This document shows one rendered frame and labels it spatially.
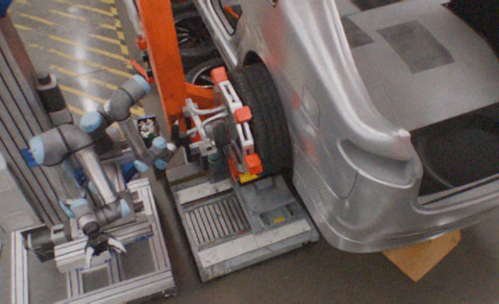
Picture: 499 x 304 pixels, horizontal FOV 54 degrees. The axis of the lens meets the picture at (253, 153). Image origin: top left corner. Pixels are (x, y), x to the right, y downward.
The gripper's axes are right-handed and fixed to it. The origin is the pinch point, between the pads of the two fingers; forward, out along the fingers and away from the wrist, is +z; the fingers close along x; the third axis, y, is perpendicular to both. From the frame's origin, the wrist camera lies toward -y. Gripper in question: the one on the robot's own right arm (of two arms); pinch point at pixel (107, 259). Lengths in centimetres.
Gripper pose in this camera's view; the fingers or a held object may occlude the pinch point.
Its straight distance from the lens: 207.0
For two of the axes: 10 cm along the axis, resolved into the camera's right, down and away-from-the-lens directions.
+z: 5.4, 6.1, -5.7
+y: -0.7, 7.2, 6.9
